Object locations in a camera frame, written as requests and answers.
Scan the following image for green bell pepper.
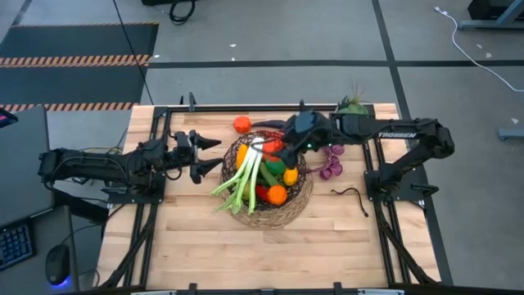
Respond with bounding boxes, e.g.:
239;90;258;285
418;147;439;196
264;158;287;176

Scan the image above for grey desk frame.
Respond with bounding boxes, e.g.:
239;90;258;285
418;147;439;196
457;0;524;30

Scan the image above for succulent in patterned white pot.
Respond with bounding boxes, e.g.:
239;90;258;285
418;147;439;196
336;85;369;116

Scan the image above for green and white leek bunch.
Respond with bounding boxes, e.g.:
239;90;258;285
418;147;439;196
210;137;266;216

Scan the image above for dark purple eggplant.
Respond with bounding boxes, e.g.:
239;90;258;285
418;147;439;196
251;119;287;130

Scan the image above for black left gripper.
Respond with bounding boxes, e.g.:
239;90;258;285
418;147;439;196
174;129;224;184

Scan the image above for yellow lemon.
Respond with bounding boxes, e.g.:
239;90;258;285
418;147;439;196
282;166;300;187

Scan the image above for grey desk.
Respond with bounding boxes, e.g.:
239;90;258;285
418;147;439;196
0;204;81;295

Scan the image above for black keyboard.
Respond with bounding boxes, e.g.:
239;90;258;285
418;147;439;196
0;220;37;272

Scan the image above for grey desk foot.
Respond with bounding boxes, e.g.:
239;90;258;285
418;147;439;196
498;127;524;141

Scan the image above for smooth orange fruit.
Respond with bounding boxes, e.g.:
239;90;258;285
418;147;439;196
267;184;289;207

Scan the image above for yellow mango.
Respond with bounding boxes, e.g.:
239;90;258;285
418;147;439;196
236;143;250;170

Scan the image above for lumpy orange-red round fruit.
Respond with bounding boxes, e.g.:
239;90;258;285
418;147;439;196
233;116;253;134
261;138;286;161

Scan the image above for purple grapes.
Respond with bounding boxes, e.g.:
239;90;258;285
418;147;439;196
306;143;346;181

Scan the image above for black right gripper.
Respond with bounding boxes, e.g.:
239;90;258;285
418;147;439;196
279;110;335;169

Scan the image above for black computer mouse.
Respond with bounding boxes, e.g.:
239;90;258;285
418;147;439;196
43;243;71;287

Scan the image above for black wire basket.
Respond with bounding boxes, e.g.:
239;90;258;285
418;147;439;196
220;129;309;213

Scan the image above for black aluminium table frame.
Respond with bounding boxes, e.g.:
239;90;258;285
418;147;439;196
97;92;454;295

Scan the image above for dark green cucumber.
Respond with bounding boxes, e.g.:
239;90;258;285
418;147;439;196
259;161;282;188

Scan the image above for long black floor cable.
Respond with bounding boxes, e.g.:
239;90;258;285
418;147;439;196
112;0;155;106

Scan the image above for white floor cable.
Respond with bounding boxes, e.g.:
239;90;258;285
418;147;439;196
433;5;524;93

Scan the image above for short black cable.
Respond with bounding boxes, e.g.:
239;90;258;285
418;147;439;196
330;187;369;218

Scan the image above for black device with pink light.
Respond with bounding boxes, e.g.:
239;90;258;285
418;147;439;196
0;107;20;129

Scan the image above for black hazard-striped floor mat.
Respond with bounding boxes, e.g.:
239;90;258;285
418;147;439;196
0;22;160;112

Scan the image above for coiled black cable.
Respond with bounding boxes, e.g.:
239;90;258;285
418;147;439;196
168;0;197;25

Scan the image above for red bell pepper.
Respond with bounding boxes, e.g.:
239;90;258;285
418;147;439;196
254;184;271;204

